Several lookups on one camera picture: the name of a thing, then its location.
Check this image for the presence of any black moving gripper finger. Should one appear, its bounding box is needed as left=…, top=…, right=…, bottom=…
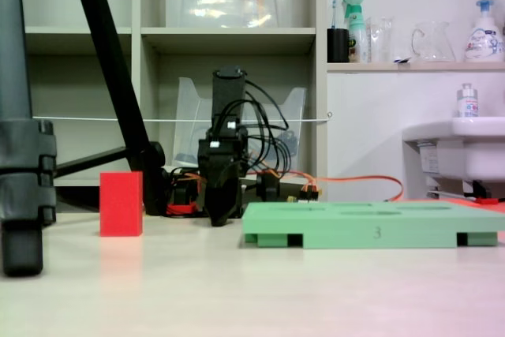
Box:
left=203, top=156, right=240, bottom=190

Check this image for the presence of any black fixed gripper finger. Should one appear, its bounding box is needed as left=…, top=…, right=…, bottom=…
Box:
left=205, top=169, right=244, bottom=228

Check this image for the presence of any red square block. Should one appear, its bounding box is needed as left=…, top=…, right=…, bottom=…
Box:
left=99, top=171, right=144, bottom=238

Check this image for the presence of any red base clamp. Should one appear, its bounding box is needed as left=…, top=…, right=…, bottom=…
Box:
left=165, top=201, right=199, bottom=216

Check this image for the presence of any grey shelf unit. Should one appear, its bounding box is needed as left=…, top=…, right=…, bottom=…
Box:
left=17, top=0, right=328, bottom=200

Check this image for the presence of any green shape sorter board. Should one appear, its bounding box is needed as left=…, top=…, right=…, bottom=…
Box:
left=240, top=201, right=505, bottom=250

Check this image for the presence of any black tripod brace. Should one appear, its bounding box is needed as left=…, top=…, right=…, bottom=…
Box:
left=54, top=146, right=131, bottom=179

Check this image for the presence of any black cup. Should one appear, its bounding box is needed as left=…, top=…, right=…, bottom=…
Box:
left=327, top=28, right=351, bottom=64

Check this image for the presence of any green spray bottle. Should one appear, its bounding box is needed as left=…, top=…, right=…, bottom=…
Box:
left=342, top=0, right=368, bottom=64

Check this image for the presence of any clear measuring cup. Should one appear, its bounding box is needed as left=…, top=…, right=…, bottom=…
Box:
left=365, top=16, right=395, bottom=64

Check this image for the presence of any grey tripod leg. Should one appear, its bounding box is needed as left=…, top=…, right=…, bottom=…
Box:
left=0, top=0, right=58, bottom=278

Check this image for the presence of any clear glass pitcher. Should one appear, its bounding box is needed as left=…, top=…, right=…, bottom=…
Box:
left=411, top=21, right=457, bottom=63

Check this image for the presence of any small clear sanitizer bottle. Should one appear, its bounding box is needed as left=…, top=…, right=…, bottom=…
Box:
left=456, top=83, right=481, bottom=119

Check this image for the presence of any white sink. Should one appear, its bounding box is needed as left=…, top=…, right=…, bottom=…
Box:
left=402, top=115, right=505, bottom=197

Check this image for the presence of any white foam soap bottle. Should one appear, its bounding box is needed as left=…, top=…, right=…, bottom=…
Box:
left=464, top=0, right=505, bottom=63

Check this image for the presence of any black motor wire bundle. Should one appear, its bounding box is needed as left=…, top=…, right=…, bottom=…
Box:
left=219, top=79, right=292, bottom=180

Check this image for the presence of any orange signal cable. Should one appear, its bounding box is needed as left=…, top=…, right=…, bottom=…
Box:
left=275, top=170, right=404, bottom=203

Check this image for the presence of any white string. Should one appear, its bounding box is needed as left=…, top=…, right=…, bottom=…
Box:
left=31, top=113, right=335, bottom=123

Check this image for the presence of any wooden wall ledge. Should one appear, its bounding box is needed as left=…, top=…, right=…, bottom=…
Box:
left=327, top=62, right=505, bottom=74

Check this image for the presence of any small red black bracket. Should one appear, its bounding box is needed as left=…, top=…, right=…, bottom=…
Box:
left=471, top=180, right=499, bottom=207

